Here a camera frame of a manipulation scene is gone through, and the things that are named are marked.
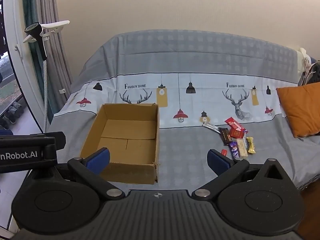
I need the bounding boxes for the small red candy stick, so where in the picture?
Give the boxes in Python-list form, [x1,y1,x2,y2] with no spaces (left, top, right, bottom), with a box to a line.
[221,149,228,156]

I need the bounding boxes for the white rice cracker packet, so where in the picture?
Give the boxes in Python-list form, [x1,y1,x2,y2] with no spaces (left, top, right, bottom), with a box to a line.
[236,138,248,158]

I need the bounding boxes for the purple candy packet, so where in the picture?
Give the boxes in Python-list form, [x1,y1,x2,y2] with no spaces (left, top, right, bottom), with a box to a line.
[229,141,240,159]

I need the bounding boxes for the dark brown chocolate bar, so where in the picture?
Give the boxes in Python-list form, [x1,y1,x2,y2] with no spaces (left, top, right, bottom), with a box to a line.
[219,127,233,145]

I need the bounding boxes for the gold candy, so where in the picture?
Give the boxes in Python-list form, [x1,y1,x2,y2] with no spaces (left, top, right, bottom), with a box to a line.
[247,137,256,154]

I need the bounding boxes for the red snack packet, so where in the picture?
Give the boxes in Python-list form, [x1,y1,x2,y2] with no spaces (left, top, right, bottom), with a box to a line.
[225,117,245,131]

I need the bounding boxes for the red square snack box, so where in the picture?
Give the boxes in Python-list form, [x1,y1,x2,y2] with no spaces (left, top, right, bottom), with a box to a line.
[229,127,245,139]

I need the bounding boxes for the silver foil snack stick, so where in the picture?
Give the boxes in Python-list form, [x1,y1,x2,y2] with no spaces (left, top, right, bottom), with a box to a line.
[202,122,221,134]

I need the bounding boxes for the shoes on floor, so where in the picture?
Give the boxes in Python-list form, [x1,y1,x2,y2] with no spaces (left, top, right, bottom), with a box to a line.
[0,102,24,130]

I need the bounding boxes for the brown cardboard box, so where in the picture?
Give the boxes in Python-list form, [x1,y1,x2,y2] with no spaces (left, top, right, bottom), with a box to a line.
[80,103,159,185]

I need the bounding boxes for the grey printed sofa cover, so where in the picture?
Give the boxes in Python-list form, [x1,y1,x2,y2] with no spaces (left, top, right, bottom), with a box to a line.
[50,30,319,190]

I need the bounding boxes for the orange cushion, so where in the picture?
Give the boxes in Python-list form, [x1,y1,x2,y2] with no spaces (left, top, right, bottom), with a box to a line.
[276,82,319,138]

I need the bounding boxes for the clothes pile on sofa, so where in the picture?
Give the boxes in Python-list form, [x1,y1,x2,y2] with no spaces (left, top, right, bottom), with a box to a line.
[297,48,319,86]

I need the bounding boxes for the grey green curtain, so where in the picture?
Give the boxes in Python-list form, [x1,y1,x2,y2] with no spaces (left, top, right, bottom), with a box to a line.
[22,0,73,122]

